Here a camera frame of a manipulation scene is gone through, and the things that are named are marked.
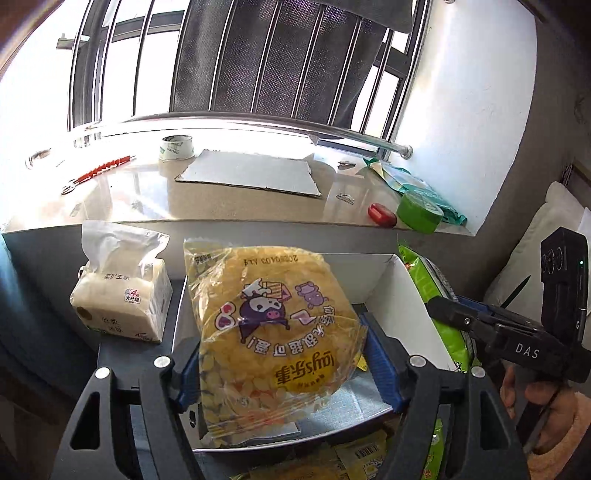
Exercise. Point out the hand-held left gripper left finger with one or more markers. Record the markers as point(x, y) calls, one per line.
point(187, 378)

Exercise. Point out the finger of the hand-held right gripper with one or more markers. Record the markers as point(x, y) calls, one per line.
point(471, 303)
point(452, 314)

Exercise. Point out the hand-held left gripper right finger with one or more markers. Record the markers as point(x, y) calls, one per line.
point(383, 364)

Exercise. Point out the green snack bag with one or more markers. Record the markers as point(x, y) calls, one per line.
point(429, 286)

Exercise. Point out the white cardboard box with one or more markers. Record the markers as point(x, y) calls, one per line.
point(406, 300)

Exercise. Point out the yellow snack bag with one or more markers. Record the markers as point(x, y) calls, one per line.
point(277, 323)

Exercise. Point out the person's right forearm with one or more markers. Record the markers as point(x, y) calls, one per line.
point(568, 443)

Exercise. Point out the person's right hand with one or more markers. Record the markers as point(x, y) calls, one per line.
point(531, 394)

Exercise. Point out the white padded chair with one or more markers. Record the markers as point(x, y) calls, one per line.
point(521, 249)

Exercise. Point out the yellow barcode packet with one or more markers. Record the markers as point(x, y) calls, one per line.
point(360, 454)

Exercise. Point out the green yellow packet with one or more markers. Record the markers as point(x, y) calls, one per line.
point(436, 447)

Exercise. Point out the white tissue pack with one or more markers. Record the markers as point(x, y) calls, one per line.
point(120, 300)

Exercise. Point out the green tape roll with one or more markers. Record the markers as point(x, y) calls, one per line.
point(418, 212)

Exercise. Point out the small red case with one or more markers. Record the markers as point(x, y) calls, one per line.
point(382, 215)

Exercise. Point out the green plastic packet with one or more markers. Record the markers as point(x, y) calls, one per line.
point(415, 182)

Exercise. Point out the small metal clip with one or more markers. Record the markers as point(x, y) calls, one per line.
point(345, 165)

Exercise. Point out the flat cardboard sheet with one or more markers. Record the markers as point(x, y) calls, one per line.
point(249, 173)

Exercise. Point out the red beaded tool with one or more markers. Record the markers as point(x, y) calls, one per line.
point(99, 169)

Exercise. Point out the clear tape roll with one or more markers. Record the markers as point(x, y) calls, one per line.
point(175, 150)

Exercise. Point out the grey hanging towel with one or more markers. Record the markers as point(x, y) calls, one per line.
point(392, 14)

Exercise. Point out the dark mesh cloth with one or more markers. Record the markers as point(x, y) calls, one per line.
point(277, 60)

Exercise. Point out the metal window grille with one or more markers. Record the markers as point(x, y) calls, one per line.
point(92, 60)

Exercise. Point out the metal rail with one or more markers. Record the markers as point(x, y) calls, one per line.
point(277, 123)

